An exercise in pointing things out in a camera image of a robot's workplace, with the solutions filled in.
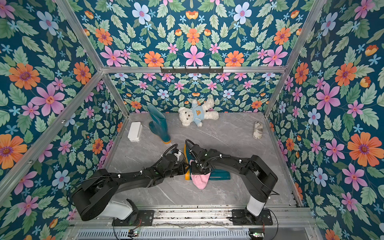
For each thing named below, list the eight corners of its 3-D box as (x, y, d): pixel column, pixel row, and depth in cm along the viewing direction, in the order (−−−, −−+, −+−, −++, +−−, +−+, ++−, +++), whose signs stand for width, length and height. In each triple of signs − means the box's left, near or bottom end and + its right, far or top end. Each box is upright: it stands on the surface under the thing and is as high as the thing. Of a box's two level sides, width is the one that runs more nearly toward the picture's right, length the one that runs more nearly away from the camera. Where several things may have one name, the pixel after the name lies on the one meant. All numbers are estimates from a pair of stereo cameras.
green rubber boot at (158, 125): (153, 132, 110) (142, 108, 90) (160, 128, 113) (151, 103, 93) (167, 147, 102) (159, 123, 82) (175, 141, 105) (168, 117, 85)
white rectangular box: (128, 141, 105) (125, 137, 101) (134, 126, 114) (132, 121, 111) (139, 141, 105) (136, 137, 101) (144, 126, 114) (142, 121, 110)
